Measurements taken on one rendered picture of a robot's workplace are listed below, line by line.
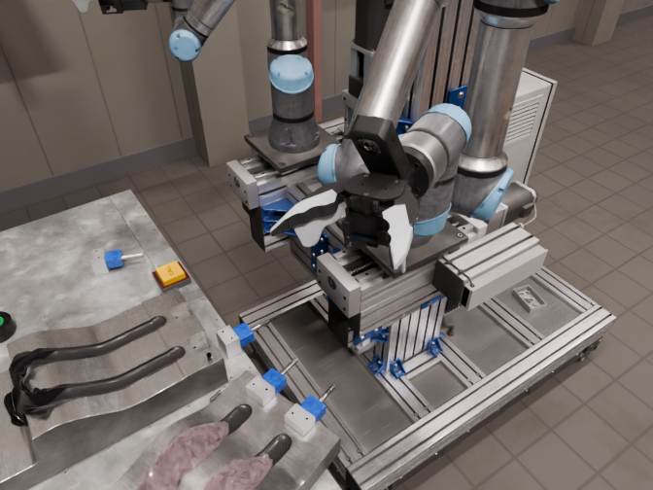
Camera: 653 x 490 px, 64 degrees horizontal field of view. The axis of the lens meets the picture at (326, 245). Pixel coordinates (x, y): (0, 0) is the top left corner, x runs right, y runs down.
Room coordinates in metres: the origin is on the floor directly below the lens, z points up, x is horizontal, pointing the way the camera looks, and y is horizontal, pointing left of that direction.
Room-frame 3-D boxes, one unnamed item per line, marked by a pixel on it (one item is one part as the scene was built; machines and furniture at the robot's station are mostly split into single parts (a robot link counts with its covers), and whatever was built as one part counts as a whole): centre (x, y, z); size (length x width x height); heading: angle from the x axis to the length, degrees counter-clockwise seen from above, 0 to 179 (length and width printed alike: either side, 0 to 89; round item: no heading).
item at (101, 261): (1.08, 0.58, 0.83); 0.13 x 0.05 x 0.05; 105
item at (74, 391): (0.66, 0.48, 0.92); 0.35 x 0.16 x 0.09; 125
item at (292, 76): (1.38, 0.10, 1.20); 0.13 x 0.12 x 0.14; 8
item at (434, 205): (0.67, -0.14, 1.34); 0.11 x 0.08 x 0.11; 59
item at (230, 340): (0.81, 0.19, 0.83); 0.13 x 0.05 x 0.05; 127
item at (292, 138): (1.37, 0.09, 1.09); 0.15 x 0.15 x 0.10
